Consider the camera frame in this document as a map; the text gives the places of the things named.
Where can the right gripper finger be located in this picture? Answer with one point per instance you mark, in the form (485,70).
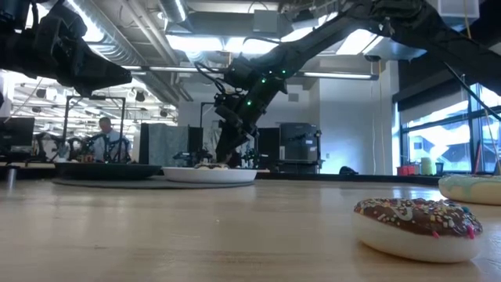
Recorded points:
(238,149)
(225,147)

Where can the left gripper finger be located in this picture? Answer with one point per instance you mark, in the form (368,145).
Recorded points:
(102,74)

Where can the large cream glazed donut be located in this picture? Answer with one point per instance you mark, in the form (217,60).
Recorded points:
(473,194)

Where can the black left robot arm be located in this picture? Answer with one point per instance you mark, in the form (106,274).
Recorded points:
(15,47)

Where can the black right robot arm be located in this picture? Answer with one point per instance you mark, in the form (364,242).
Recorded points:
(411,27)

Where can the chocolate donut white drizzle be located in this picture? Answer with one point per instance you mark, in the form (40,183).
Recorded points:
(211,166)

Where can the white plate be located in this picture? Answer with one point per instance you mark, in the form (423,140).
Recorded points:
(209,175)

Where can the grey partition panel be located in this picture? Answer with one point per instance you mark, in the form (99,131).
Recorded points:
(168,141)

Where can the grey monitor on stand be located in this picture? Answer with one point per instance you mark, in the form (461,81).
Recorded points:
(297,141)

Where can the standing person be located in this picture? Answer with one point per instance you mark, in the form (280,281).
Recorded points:
(109,145)

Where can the background black robot arms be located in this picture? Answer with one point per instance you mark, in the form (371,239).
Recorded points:
(74,147)

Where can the ceiling light strip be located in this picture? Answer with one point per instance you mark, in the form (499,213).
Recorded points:
(336,75)

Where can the grey round mat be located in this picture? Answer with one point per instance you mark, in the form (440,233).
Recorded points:
(148,183)

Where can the black plate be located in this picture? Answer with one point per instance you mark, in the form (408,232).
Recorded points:
(105,171)

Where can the black computer monitor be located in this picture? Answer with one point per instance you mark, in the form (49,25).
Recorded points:
(15,135)

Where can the red bin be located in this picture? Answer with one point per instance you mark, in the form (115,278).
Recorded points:
(407,171)

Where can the yellow green cylinder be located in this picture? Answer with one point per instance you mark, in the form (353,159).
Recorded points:
(427,166)

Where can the chocolate sprinkled donut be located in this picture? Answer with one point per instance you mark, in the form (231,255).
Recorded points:
(411,243)

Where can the black metal table frame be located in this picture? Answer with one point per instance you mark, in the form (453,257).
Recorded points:
(352,178)

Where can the black window frame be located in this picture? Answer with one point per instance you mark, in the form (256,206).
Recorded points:
(473,137)

